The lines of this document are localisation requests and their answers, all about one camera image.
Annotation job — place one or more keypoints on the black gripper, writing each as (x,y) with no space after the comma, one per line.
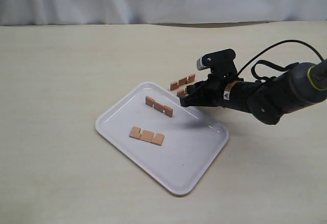
(215,91)

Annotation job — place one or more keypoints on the notched wooden piece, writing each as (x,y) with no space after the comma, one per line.
(182,93)
(183,81)
(158,106)
(147,136)

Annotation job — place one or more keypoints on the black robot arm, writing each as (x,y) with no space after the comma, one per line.
(267,99)

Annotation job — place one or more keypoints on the white plastic tray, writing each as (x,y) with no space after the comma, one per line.
(192,140)

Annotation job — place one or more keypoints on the white fabric backdrop curtain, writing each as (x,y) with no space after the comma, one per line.
(43,12)

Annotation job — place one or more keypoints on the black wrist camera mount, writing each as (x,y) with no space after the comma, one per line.
(221,63)

